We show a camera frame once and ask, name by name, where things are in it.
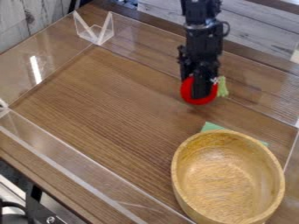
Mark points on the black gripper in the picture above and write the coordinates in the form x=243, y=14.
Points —
x=202, y=50

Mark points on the red plush tomato toy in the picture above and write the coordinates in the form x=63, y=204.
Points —
x=219, y=90

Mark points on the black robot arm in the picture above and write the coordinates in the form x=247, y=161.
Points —
x=199, y=12

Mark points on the green cloth piece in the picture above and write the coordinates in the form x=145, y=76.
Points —
x=211, y=126

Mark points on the wooden oval bowl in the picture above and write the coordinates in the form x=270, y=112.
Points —
x=227, y=178

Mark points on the clear acrylic corner bracket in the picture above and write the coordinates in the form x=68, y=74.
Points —
x=95, y=34

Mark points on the clear acrylic tray wall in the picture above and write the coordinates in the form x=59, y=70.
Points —
x=95, y=118

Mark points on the black metal table mount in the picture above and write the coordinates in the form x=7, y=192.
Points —
x=37, y=213

